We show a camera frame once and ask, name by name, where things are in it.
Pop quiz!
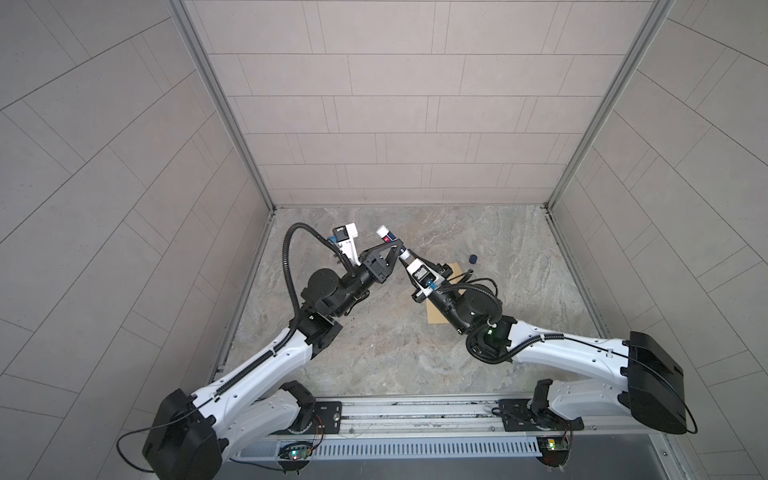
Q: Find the blue white glue stick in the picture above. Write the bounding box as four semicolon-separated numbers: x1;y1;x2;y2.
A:
376;225;398;243

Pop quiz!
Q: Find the yellow paper envelope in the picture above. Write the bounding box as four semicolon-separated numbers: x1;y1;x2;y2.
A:
424;262;466;325

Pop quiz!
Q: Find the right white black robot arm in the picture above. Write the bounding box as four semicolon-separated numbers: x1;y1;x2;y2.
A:
411;266;699;435

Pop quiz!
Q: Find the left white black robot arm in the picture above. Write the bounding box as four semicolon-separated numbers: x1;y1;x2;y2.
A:
142;223;404;479

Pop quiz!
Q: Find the right green circuit board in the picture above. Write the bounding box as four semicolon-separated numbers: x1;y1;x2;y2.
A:
537;437;571;468

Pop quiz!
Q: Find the green circuit board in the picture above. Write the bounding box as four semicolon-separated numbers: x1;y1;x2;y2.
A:
278;441;314;462
537;437;571;468

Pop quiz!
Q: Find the left green circuit board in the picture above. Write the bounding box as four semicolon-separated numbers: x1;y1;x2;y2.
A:
278;441;314;462

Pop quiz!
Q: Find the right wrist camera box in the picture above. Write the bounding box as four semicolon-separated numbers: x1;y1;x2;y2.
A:
399;249;452;303

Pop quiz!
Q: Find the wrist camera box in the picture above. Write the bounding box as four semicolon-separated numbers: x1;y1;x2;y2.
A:
399;249;452;303
331;223;360;266

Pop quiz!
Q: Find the left black corrugated cable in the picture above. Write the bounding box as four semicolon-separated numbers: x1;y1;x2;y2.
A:
212;222;355;397

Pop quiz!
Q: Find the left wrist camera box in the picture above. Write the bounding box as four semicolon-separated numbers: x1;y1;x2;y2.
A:
331;223;360;266

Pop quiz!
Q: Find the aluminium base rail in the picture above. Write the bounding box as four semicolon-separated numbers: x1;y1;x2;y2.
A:
330;381;657;442

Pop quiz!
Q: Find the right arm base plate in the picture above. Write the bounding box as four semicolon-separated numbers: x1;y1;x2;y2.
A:
491;399;584;432

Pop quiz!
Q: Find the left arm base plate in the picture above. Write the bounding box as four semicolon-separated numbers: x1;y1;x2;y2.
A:
293;401;343;434

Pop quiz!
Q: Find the white slotted cable duct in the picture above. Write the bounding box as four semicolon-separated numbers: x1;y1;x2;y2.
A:
230;436;544;463

